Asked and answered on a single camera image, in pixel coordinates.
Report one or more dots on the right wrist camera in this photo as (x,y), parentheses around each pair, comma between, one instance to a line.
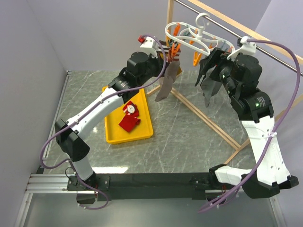
(245,47)

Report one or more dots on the white round clip hanger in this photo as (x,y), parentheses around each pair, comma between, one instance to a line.
(195,38)

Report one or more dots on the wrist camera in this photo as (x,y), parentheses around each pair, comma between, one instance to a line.
(148,46)
(245,47)

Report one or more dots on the grey sock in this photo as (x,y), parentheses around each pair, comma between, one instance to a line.
(209,87)
(169,77)

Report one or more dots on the yellow plastic tray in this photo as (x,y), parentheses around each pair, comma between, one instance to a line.
(115,134)

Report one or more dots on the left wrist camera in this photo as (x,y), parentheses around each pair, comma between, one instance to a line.
(148,46)

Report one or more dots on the mustard yellow sock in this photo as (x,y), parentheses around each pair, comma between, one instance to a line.
(179,71)

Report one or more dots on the red white patterned sock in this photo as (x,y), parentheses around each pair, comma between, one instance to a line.
(131,109)

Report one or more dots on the aluminium rail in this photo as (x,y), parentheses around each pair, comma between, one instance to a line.
(27,199)

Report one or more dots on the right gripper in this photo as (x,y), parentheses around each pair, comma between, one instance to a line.
(218,57)

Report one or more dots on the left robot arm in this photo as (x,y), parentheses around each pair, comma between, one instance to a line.
(71,134)

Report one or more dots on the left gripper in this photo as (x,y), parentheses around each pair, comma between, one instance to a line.
(160,63)

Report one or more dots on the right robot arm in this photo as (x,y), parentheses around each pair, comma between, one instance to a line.
(239,76)

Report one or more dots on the black base bar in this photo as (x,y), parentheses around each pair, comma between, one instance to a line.
(156,186)

